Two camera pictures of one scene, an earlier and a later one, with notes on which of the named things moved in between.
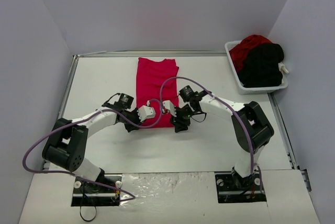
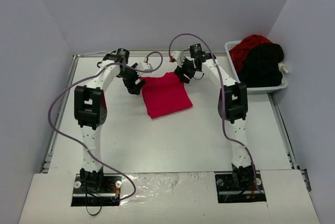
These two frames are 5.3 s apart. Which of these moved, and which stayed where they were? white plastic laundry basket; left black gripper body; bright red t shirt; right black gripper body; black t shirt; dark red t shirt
Moved: right black gripper body; left black gripper body; bright red t shirt
Stayed: dark red t shirt; black t shirt; white plastic laundry basket
